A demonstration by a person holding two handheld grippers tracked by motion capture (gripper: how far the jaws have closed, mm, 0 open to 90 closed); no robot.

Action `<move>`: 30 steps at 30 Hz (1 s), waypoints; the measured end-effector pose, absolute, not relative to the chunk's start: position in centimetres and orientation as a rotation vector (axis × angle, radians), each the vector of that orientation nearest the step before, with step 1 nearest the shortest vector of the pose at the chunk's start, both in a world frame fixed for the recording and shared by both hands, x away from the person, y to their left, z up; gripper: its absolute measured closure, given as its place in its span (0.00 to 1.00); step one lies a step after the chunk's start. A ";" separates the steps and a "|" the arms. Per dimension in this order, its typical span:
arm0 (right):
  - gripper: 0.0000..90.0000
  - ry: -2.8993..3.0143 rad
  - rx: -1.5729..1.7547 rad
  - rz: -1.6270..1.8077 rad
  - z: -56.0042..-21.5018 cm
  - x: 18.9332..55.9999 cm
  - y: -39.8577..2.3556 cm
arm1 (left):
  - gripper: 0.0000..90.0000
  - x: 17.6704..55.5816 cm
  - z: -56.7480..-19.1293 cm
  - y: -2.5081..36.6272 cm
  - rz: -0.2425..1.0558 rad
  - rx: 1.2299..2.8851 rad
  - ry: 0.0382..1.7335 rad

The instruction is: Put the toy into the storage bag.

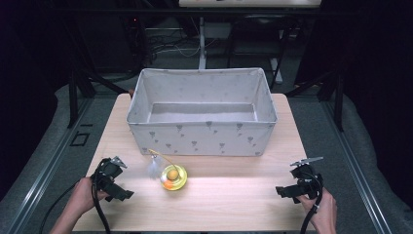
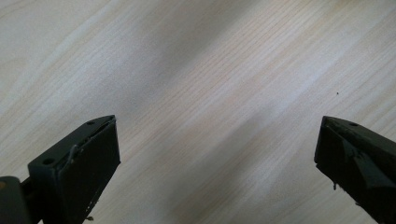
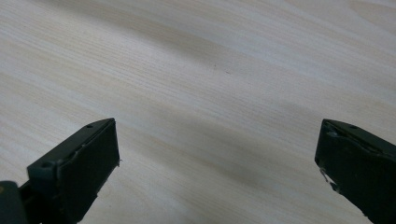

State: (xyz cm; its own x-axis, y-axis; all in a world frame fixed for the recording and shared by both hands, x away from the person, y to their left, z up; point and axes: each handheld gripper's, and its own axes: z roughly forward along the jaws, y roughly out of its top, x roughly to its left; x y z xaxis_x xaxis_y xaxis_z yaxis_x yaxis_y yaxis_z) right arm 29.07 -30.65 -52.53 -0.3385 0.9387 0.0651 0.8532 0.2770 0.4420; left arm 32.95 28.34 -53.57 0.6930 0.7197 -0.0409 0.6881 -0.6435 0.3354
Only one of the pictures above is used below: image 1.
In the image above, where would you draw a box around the white desk leg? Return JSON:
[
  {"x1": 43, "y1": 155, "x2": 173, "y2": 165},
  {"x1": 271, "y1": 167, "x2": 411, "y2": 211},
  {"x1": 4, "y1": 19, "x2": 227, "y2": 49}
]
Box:
[{"x1": 198, "y1": 16, "x2": 207, "y2": 70}]

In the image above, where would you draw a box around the tangle of floor cables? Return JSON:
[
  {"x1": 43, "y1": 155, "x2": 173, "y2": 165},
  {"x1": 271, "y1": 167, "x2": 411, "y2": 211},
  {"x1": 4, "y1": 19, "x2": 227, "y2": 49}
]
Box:
[{"x1": 145, "y1": 30, "x2": 217, "y2": 59}]

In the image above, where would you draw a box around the person's left hand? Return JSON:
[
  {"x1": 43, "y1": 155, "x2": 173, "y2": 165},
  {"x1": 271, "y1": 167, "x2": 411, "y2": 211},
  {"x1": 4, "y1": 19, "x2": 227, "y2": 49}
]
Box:
[{"x1": 68, "y1": 176, "x2": 110, "y2": 216}]

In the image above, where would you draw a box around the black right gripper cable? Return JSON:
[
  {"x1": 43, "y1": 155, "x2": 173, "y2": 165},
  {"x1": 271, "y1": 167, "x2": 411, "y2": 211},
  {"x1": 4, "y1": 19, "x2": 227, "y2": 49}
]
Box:
[{"x1": 299, "y1": 171, "x2": 324, "y2": 234}]

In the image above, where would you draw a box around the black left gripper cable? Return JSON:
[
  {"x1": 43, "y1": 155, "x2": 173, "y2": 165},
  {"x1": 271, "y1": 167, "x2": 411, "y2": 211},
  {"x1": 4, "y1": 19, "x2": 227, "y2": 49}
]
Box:
[{"x1": 38, "y1": 158, "x2": 113, "y2": 234}]

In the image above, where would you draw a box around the black metal stand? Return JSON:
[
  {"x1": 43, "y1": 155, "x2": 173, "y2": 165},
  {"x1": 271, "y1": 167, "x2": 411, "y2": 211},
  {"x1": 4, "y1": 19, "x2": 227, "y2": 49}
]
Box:
[
  {"x1": 284, "y1": 69, "x2": 346, "y2": 133},
  {"x1": 65, "y1": 62, "x2": 130, "y2": 130}
]

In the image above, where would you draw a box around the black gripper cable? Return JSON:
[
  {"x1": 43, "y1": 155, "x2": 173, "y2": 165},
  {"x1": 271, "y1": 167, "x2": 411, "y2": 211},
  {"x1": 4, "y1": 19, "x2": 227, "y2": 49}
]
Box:
[
  {"x1": 299, "y1": 171, "x2": 324, "y2": 234},
  {"x1": 38, "y1": 158, "x2": 113, "y2": 234}
]

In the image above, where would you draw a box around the white printed fabric storage box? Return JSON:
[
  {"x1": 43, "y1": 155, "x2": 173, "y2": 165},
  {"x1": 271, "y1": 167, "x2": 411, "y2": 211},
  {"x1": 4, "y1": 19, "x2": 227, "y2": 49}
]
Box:
[{"x1": 126, "y1": 67, "x2": 279, "y2": 158}]

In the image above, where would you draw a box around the person's right hand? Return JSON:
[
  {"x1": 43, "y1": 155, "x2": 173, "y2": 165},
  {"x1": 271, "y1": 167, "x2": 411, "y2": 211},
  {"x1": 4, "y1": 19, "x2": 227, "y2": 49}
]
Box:
[{"x1": 296, "y1": 187, "x2": 338, "y2": 234}]

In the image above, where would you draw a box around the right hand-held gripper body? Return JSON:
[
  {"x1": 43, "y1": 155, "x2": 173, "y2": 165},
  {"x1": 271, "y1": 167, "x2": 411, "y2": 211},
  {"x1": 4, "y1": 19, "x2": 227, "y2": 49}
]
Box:
[{"x1": 289, "y1": 156, "x2": 324, "y2": 205}]

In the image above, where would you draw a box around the black horizontal frame bar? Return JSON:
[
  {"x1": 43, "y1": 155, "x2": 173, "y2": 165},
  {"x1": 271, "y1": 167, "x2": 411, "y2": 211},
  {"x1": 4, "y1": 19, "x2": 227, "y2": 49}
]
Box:
[{"x1": 61, "y1": 7, "x2": 329, "y2": 18}]

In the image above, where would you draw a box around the yellow feather cat toy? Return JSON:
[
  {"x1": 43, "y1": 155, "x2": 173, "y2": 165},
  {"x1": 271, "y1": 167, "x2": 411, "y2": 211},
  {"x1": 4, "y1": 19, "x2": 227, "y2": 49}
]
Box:
[{"x1": 147, "y1": 148, "x2": 189, "y2": 192}]

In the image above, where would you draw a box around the aluminium floor rail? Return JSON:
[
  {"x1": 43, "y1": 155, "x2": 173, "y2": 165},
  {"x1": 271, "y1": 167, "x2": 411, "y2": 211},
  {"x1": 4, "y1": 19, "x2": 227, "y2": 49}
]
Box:
[
  {"x1": 6, "y1": 97, "x2": 95, "y2": 234},
  {"x1": 320, "y1": 100, "x2": 394, "y2": 234}
]

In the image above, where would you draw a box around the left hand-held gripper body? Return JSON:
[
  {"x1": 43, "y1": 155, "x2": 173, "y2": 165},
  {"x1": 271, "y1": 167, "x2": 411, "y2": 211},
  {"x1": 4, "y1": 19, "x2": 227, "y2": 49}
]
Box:
[{"x1": 91, "y1": 156, "x2": 129, "y2": 203}]

